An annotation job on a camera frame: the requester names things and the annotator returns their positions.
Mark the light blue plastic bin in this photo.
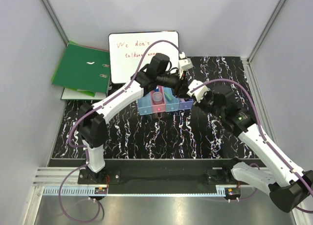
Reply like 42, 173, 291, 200
137, 94, 153, 115

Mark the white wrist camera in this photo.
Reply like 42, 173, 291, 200
178, 52, 194, 77
187, 80, 209, 102

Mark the black marble pattern mat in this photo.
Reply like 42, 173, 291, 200
51, 56, 258, 160

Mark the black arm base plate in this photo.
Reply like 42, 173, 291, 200
78, 159, 238, 196

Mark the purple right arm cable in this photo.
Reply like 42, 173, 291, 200
190, 79, 313, 215

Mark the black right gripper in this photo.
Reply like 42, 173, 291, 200
193, 89, 224, 119

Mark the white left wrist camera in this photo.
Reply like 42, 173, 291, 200
178, 52, 194, 77

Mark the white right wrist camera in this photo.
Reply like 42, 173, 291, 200
187, 80, 209, 102

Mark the green ring binder folder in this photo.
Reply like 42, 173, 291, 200
51, 43, 111, 94

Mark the purple plastic bin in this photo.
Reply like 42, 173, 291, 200
179, 98, 194, 110

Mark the clear round glitter container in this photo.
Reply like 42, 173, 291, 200
152, 92, 163, 105

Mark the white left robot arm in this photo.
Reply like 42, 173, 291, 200
78, 53, 193, 184

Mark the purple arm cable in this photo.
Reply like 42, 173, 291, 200
190, 79, 313, 215
58, 40, 184, 223

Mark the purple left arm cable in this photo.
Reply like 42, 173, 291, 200
58, 40, 184, 223

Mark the aluminium rail frame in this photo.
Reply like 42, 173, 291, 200
22, 57, 311, 225

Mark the pink plastic bin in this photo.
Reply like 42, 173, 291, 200
150, 86, 166, 113

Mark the green white paper booklet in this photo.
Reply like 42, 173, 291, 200
61, 88, 107, 100

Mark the white dry-erase board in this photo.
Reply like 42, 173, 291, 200
108, 31, 179, 84

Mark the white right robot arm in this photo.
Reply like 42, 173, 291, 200
188, 82, 313, 213

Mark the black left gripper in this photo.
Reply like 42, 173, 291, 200
156, 68, 193, 99

